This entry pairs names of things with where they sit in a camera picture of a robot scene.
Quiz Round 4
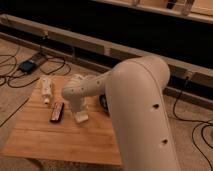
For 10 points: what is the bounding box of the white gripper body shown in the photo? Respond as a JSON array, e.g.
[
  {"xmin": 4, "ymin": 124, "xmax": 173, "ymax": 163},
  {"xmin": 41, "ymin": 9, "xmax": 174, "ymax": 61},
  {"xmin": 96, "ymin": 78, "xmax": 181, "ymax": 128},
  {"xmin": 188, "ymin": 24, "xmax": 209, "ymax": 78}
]
[{"xmin": 69, "ymin": 74, "xmax": 85, "ymax": 113}]

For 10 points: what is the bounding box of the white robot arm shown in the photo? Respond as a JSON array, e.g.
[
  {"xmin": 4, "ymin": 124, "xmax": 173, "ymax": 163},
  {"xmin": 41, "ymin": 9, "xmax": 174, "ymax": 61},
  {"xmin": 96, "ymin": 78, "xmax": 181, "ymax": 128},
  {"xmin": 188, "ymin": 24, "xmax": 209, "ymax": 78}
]
[{"xmin": 61, "ymin": 55, "xmax": 181, "ymax": 171}]

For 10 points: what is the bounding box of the dark bowl with food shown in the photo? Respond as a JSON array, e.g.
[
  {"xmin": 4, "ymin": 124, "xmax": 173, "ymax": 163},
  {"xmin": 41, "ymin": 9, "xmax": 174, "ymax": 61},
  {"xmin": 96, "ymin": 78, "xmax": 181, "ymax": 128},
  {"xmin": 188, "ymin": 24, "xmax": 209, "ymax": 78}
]
[{"xmin": 99, "ymin": 95, "xmax": 109, "ymax": 112}]

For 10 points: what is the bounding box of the black remote control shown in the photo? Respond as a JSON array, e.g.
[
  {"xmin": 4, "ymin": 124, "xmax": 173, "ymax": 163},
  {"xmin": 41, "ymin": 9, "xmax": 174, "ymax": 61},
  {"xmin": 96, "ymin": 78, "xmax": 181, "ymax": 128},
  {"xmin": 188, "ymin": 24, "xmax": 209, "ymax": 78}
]
[{"xmin": 50, "ymin": 102, "xmax": 64, "ymax": 123}]

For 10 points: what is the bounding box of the white plastic bottle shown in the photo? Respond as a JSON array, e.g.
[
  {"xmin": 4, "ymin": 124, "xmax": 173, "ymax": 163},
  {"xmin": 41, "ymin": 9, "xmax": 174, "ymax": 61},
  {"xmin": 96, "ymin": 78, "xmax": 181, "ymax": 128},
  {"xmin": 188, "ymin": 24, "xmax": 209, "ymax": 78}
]
[{"xmin": 41, "ymin": 78, "xmax": 52, "ymax": 104}]

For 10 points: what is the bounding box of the black power adapter box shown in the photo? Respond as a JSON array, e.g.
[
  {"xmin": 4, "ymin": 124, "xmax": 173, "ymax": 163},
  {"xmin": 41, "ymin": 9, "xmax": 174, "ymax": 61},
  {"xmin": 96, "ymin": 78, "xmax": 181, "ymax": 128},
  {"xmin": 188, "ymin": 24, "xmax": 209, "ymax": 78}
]
[{"xmin": 18, "ymin": 60, "xmax": 37, "ymax": 74}]

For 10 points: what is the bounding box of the black floor cable left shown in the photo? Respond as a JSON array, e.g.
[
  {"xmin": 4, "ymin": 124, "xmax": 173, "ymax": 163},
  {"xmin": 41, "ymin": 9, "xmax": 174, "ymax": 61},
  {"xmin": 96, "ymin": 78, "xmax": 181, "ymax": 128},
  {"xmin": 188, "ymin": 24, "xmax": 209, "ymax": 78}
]
[{"xmin": 0, "ymin": 46, "xmax": 72, "ymax": 89}]

